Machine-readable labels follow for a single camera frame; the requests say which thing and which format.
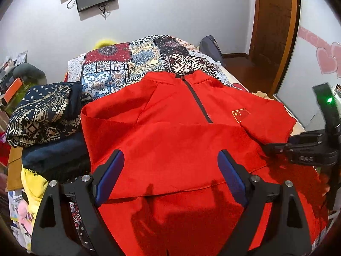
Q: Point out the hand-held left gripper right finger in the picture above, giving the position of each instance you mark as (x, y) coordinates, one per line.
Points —
(231, 178)

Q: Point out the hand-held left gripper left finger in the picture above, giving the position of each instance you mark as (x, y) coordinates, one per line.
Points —
(113, 176)

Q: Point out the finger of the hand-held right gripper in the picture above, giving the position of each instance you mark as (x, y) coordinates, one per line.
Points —
(293, 149)

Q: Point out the red zip jacket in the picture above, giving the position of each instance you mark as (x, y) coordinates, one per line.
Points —
(173, 144)

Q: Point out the dark blue folded cloth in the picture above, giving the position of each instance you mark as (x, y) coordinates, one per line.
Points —
(56, 157)

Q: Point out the tan cloth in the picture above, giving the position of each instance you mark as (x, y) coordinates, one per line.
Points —
(262, 95)

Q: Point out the yellow garment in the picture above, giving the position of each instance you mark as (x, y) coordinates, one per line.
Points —
(33, 189)

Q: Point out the navy gold patterned cloth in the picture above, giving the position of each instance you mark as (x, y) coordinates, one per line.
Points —
(40, 114)

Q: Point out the pink printed cloth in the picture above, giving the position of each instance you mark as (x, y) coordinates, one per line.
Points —
(22, 218)

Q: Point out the brown wooden door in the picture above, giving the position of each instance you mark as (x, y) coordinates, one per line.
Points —
(274, 32)

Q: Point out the patchwork printed blanket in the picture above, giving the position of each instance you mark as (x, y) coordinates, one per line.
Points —
(120, 64)

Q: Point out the grey bag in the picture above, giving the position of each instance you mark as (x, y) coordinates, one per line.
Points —
(210, 48)

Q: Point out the orange box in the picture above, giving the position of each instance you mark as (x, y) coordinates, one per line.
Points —
(13, 89)

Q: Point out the grey cloth bundle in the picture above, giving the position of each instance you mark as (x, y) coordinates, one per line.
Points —
(29, 73)

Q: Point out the yellow plush toy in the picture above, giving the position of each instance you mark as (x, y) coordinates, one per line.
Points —
(104, 43)

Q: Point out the pink heart wall decoration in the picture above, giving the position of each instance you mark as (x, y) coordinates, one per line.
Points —
(323, 56)

